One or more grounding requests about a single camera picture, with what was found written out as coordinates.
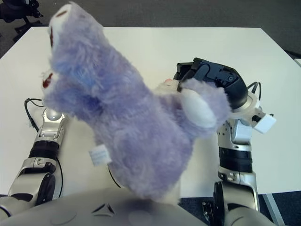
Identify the black metal bracket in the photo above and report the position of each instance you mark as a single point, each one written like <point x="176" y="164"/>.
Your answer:
<point x="207" y="210"/>

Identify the purple plush rabbit doll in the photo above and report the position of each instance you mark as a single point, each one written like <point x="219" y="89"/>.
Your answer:
<point x="122" y="113"/>

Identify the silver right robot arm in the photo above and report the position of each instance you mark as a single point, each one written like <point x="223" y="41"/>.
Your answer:
<point x="237" y="155"/>

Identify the white plate with black rim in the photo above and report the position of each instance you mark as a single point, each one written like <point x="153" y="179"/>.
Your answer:
<point x="114" y="177"/>

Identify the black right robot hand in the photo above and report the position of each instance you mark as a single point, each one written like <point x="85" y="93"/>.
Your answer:
<point x="232" y="84"/>

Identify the white table leg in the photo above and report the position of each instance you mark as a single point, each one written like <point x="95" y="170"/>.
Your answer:
<point x="274" y="209"/>

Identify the black office chair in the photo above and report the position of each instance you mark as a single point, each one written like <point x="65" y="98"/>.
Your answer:
<point x="21" y="18"/>

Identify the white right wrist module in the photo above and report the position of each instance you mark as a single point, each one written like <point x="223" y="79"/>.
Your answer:
<point x="265" y="122"/>

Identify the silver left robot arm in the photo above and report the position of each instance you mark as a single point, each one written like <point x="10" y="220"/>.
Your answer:
<point x="44" y="150"/>

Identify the grey robot torso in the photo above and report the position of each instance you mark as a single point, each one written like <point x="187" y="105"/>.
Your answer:
<point x="94" y="209"/>

